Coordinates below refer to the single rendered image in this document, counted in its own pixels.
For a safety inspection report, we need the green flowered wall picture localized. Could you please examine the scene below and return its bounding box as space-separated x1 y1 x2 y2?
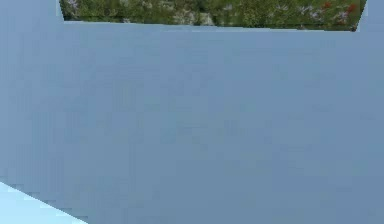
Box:
58 0 368 33

